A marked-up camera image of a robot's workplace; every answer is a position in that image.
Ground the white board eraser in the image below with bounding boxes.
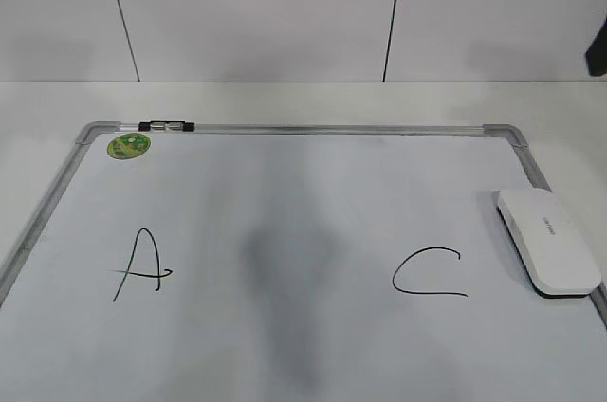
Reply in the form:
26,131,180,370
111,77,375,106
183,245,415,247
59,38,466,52
496,188,602,298

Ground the black and silver board clip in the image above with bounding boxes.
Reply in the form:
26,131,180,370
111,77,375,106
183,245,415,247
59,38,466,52
138,120,195,133

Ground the round green magnet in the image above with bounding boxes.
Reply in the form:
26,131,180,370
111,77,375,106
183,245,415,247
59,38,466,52
107,133,151,160

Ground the white board with grey frame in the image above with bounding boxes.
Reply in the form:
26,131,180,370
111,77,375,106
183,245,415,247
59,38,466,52
1,122,606,401

